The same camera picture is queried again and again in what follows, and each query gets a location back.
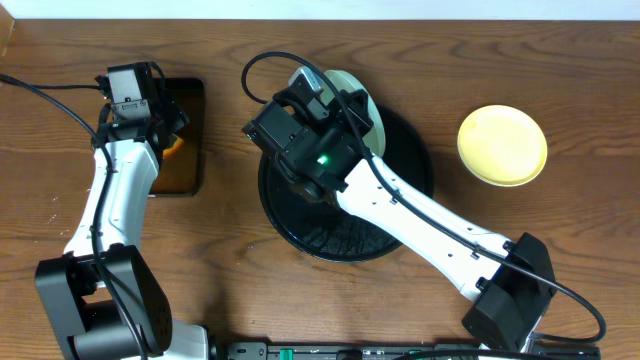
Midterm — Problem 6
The orange green scrub sponge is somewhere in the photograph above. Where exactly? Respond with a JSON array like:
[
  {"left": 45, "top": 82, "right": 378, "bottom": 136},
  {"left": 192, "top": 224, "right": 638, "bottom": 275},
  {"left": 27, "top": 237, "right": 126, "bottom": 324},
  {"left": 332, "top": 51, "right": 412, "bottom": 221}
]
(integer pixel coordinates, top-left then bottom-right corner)
[{"left": 162, "top": 135, "right": 184, "bottom": 160}]

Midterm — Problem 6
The light green plate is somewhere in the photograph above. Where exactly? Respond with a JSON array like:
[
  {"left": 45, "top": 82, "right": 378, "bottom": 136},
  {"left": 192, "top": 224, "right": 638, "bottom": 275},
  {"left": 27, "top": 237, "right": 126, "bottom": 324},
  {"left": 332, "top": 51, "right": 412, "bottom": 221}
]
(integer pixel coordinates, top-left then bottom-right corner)
[{"left": 322, "top": 69, "right": 388, "bottom": 159}]

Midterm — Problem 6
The yellow plate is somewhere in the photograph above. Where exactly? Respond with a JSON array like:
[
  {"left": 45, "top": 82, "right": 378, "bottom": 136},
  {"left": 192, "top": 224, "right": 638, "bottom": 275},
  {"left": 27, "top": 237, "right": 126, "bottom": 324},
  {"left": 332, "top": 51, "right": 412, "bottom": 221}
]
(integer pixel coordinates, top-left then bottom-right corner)
[{"left": 457, "top": 105, "right": 548, "bottom": 187}]

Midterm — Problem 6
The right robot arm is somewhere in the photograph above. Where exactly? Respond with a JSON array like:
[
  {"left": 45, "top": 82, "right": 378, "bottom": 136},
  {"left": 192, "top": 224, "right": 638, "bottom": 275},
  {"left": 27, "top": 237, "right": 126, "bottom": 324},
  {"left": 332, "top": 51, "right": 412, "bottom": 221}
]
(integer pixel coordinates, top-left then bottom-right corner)
[{"left": 274, "top": 90, "right": 556, "bottom": 352}]

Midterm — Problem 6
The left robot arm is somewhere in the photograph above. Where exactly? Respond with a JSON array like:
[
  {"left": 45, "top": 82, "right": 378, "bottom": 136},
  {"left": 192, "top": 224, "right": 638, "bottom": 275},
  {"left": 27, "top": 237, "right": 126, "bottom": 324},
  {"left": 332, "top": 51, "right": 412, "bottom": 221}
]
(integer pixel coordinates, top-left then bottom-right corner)
[{"left": 35, "top": 90, "right": 210, "bottom": 359}]

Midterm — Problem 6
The black rectangular water tray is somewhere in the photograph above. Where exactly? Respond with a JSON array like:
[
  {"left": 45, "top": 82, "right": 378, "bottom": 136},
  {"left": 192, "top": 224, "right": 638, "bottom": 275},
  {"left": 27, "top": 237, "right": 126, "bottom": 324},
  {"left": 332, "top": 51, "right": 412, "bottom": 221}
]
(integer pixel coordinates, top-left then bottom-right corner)
[{"left": 150, "top": 78, "right": 206, "bottom": 197}]

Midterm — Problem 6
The round black serving tray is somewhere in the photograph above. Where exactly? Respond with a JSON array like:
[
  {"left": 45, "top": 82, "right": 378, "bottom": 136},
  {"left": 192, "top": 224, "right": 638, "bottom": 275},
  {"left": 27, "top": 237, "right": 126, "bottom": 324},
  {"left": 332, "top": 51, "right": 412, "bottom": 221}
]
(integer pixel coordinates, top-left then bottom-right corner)
[{"left": 258, "top": 104, "right": 434, "bottom": 263}]

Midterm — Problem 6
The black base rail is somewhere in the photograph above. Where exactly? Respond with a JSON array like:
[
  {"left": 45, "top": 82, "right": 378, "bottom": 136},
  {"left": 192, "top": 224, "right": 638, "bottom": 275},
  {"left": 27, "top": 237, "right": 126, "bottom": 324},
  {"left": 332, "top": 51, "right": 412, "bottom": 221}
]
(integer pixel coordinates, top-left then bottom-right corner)
[{"left": 211, "top": 342, "right": 602, "bottom": 360}]

